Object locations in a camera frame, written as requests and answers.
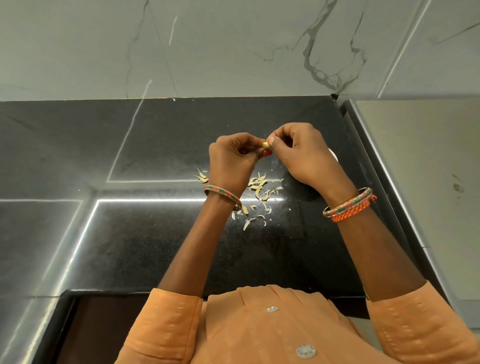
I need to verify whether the person's right hand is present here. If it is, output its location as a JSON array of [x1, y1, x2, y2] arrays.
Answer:
[[267, 122, 358, 206]]

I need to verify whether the person's left hand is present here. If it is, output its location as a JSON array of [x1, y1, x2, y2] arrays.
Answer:
[[205, 132, 273, 198]]

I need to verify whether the pile of garlic peels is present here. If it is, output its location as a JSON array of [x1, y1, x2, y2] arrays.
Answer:
[[193, 168, 292, 232]]

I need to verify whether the orange shirt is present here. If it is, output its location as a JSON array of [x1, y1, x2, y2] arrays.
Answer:
[[114, 280, 480, 364]]

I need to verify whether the person's right forearm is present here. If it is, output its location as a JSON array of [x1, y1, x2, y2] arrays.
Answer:
[[323, 186, 429, 303]]

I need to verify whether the large silver shirt button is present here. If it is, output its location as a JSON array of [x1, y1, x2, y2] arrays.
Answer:
[[295, 344, 317, 360]]

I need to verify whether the red green patterned bangle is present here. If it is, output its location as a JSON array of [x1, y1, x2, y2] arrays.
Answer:
[[322, 187, 373, 218], [204, 184, 243, 211]]

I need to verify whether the grey metal appliance top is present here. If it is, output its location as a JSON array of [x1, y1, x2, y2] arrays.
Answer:
[[342, 98, 480, 302]]

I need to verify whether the orange braided wrist thread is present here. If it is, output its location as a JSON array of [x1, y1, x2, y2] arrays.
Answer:
[[331, 194, 378, 223]]

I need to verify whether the person's left forearm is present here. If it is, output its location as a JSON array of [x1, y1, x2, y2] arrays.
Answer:
[[157, 186, 244, 299]]

